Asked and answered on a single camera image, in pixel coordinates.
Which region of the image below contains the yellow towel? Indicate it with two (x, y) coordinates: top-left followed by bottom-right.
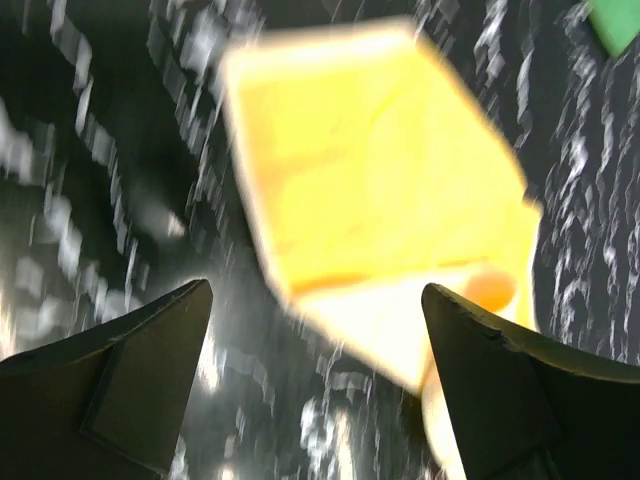
(220, 18), (542, 479)

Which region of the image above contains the green towel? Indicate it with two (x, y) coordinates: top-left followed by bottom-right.
(586, 0), (640, 57)

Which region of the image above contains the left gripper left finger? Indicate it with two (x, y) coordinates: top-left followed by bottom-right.
(1, 279), (213, 479)

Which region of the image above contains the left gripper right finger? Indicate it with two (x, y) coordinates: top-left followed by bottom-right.
(422, 284), (639, 479)

